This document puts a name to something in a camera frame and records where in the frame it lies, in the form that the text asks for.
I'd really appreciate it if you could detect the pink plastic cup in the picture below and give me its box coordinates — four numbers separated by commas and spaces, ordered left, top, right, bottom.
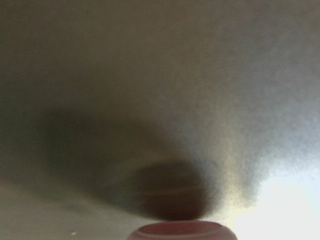
127, 220, 237, 240

